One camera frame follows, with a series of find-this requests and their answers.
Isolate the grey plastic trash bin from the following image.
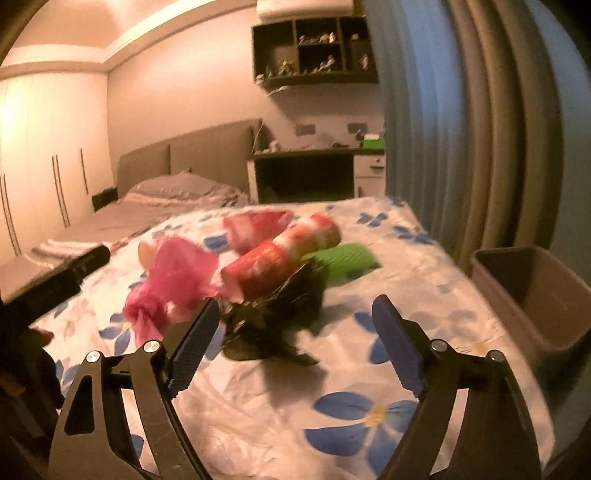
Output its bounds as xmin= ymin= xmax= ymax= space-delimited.
xmin=470 ymin=246 xmax=591 ymax=365

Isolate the white wardrobe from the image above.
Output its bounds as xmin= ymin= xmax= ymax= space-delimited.
xmin=0 ymin=69 xmax=116 ymax=266

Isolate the red patterned paper cup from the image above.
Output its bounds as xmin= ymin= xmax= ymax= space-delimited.
xmin=274 ymin=213 xmax=343 ymax=260
xmin=221 ymin=244 xmax=303 ymax=302

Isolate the white drawer cabinet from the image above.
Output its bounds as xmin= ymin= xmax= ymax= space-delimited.
xmin=355 ymin=154 xmax=387 ymax=197

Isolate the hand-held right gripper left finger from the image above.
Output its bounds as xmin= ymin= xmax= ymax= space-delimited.
xmin=48 ymin=298 xmax=221 ymax=480

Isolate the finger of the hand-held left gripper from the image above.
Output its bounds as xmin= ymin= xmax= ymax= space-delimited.
xmin=0 ymin=244 xmax=112 ymax=319

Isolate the grey striped bed sheet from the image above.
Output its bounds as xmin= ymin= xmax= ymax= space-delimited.
xmin=28 ymin=191 xmax=245 ymax=268

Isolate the dark wall shelf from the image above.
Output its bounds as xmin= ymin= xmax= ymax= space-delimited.
xmin=252 ymin=16 xmax=380 ymax=89

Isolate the white air conditioner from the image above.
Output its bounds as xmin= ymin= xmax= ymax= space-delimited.
xmin=256 ymin=0 xmax=356 ymax=20

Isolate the pink plastic bag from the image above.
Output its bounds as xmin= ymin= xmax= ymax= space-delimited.
xmin=124 ymin=237 xmax=223 ymax=347

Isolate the group of small figurines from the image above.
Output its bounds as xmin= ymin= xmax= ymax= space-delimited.
xmin=256 ymin=31 xmax=372 ymax=79

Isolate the grey padded headboard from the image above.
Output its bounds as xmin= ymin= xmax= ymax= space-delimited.
xmin=117 ymin=119 xmax=264 ymax=199

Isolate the red and white wrapper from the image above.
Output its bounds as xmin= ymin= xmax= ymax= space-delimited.
xmin=223 ymin=210 xmax=296 ymax=254

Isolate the black plastic bag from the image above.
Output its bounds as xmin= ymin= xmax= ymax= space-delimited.
xmin=219 ymin=258 xmax=325 ymax=367

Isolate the black bedside table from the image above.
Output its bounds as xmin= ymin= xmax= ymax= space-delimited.
xmin=92 ymin=187 xmax=122 ymax=212

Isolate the grey pillow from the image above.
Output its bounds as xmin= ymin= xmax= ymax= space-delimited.
xmin=122 ymin=172 xmax=250 ymax=208

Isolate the dark top desk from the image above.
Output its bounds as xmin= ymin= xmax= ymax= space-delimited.
xmin=246 ymin=147 xmax=386 ymax=204

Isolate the grey curtain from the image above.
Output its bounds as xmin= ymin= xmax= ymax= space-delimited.
xmin=360 ymin=0 xmax=591 ymax=287

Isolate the green textured cloth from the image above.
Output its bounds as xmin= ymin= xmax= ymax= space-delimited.
xmin=302 ymin=242 xmax=382 ymax=284

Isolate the blue floral blanket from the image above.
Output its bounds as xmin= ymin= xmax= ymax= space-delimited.
xmin=0 ymin=196 xmax=555 ymax=480

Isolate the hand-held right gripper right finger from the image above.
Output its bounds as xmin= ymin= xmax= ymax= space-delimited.
xmin=372 ymin=294 xmax=541 ymax=480

